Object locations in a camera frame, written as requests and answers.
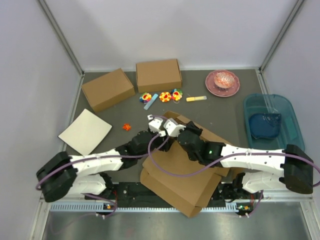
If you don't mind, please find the cardboard box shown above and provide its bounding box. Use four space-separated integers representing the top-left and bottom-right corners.
139 110 246 218
81 68 136 113
135 59 182 93

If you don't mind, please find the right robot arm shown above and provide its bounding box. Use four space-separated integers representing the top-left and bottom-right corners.
170 121 314 198

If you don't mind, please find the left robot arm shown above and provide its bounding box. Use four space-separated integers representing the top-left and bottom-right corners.
35 130 171 203

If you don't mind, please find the small orange toy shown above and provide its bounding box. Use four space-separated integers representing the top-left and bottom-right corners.
122 123 132 131

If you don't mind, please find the blue chalk stick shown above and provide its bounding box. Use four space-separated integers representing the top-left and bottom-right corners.
143 93 159 110

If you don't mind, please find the yellow chalk stick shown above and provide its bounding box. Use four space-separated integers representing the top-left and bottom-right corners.
186 95 207 102

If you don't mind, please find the orange flower plush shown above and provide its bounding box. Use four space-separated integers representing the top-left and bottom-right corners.
159 92 172 103

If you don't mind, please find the rainbow flower plush right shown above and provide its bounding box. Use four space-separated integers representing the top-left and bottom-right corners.
170 88 183 101

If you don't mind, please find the rainbow flower plush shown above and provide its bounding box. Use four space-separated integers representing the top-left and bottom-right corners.
170 88 183 101
139 92 152 104

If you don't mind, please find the rainbow flower plush left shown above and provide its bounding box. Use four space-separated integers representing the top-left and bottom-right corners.
139 92 152 104

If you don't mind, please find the pink plate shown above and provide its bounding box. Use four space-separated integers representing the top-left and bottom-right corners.
205 70 240 98

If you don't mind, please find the white square board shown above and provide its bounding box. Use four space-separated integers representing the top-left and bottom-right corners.
58 109 112 156

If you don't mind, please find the dark blue dish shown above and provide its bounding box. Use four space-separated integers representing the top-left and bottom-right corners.
248 113 282 139

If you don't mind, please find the teal plastic bin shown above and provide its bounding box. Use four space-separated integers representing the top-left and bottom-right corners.
243 93 305 150

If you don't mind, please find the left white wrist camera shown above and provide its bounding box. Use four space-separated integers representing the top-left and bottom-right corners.
147 114 167 133

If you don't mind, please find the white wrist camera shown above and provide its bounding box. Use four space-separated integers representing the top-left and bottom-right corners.
147 114 167 133
159 118 186 138

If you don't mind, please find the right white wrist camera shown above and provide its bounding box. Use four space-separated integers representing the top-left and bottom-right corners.
159 118 186 138

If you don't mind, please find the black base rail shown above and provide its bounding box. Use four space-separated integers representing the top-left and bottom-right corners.
84 181 253 203

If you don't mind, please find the grey slotted cable duct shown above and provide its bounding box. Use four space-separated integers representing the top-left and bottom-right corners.
50 201 250 213

